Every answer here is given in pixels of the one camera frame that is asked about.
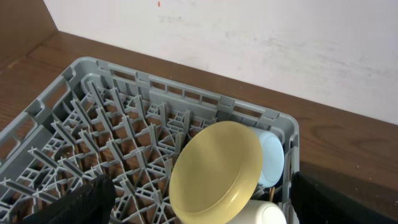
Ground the wooden chopstick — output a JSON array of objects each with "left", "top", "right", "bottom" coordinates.
[{"left": 269, "top": 187, "right": 275, "bottom": 202}]

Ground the yellow plate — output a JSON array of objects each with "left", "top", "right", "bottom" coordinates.
[{"left": 169, "top": 121, "right": 262, "bottom": 223}]

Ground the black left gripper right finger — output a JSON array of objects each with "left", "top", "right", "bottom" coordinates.
[{"left": 290, "top": 172, "right": 397, "bottom": 224}]

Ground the grey plastic dishwasher rack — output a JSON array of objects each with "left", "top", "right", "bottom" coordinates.
[{"left": 1, "top": 57, "right": 300, "bottom": 223}]

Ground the white cup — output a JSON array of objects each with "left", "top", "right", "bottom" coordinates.
[{"left": 228, "top": 200, "right": 287, "bottom": 224}]

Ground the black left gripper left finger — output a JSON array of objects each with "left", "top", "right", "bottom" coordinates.
[{"left": 21, "top": 174, "right": 116, "bottom": 224}]

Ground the light blue bowl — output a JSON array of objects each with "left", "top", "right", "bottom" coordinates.
[{"left": 251, "top": 128, "right": 285, "bottom": 187}]

